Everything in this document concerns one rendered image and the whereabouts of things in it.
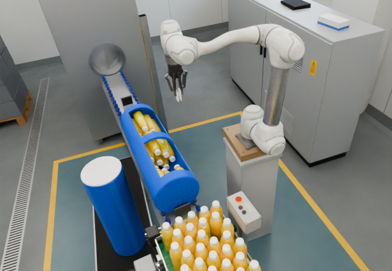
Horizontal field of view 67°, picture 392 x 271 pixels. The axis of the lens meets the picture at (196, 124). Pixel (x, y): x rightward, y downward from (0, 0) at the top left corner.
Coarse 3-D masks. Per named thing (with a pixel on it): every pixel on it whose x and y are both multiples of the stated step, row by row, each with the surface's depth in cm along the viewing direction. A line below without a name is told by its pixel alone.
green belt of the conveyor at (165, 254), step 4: (160, 244) 172; (160, 248) 170; (164, 248) 170; (164, 252) 168; (168, 252) 168; (164, 256) 166; (168, 256) 166; (164, 260) 164; (168, 260) 164; (168, 264) 162; (168, 268) 160; (172, 268) 160
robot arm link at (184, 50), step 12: (180, 36) 136; (228, 36) 150; (240, 36) 156; (252, 36) 158; (168, 48) 135; (180, 48) 128; (192, 48) 129; (204, 48) 137; (216, 48) 142; (180, 60) 129; (192, 60) 130
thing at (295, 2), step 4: (284, 0) 323; (288, 0) 321; (292, 0) 320; (296, 0) 319; (300, 0) 318; (284, 4) 320; (288, 4) 311; (292, 4) 309; (296, 4) 308; (300, 4) 307; (304, 4) 306; (308, 4) 305; (292, 8) 307; (296, 8) 304; (300, 8) 305; (304, 8) 306
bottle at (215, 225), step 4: (212, 220) 161; (216, 220) 160; (220, 220) 161; (212, 224) 161; (216, 224) 160; (220, 224) 161; (212, 228) 163; (216, 228) 162; (212, 232) 165; (216, 232) 164; (220, 232) 165; (212, 236) 168; (216, 236) 166; (220, 236) 167
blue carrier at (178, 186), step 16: (128, 112) 225; (144, 112) 238; (128, 128) 215; (160, 128) 233; (144, 144) 196; (144, 160) 186; (176, 160) 207; (144, 176) 183; (176, 176) 168; (192, 176) 174; (160, 192) 167; (176, 192) 172; (192, 192) 179; (160, 208) 174
